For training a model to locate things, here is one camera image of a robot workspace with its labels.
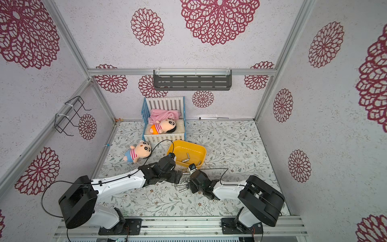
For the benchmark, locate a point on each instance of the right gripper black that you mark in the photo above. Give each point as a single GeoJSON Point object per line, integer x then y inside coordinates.
{"type": "Point", "coordinates": [192, 182]}

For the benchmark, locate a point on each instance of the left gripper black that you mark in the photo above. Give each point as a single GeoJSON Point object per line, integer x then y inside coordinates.
{"type": "Point", "coordinates": [173, 179]}

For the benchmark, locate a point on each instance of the yellow plastic storage box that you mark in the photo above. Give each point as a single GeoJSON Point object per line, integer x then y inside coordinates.
{"type": "Point", "coordinates": [188, 153]}

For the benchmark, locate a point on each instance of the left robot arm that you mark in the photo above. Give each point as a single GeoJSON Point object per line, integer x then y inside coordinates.
{"type": "Point", "coordinates": [79, 204]}

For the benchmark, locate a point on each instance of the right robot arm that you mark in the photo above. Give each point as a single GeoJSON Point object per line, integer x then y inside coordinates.
{"type": "Point", "coordinates": [261, 202]}

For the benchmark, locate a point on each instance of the metal socket in pile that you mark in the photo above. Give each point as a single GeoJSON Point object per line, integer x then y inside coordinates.
{"type": "Point", "coordinates": [184, 186]}

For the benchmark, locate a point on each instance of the plush doll on table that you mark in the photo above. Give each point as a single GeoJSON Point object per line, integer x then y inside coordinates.
{"type": "Point", "coordinates": [142, 150]}

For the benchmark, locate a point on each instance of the plush doll in crib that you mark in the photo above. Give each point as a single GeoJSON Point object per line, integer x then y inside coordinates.
{"type": "Point", "coordinates": [164, 126]}

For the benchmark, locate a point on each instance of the white and blue toy crib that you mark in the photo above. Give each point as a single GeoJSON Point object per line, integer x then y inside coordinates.
{"type": "Point", "coordinates": [166, 103]}

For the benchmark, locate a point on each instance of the pink blanket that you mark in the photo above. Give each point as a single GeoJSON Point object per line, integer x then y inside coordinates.
{"type": "Point", "coordinates": [159, 115]}

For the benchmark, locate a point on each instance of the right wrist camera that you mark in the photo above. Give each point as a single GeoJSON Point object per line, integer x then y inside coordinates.
{"type": "Point", "coordinates": [192, 168]}

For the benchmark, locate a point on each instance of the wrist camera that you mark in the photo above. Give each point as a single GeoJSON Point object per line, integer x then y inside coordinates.
{"type": "Point", "coordinates": [192, 168]}
{"type": "Point", "coordinates": [172, 156]}

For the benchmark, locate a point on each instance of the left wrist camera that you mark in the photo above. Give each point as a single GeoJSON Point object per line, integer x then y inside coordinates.
{"type": "Point", "coordinates": [172, 156]}

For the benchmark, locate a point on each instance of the grey wall shelf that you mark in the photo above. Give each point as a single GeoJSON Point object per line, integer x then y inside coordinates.
{"type": "Point", "coordinates": [193, 82]}

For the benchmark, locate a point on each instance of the metal base rail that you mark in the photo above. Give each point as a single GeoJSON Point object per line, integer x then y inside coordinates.
{"type": "Point", "coordinates": [189, 229]}

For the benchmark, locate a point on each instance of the black wire wall rack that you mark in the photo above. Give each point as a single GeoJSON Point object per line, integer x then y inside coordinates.
{"type": "Point", "coordinates": [62, 121]}

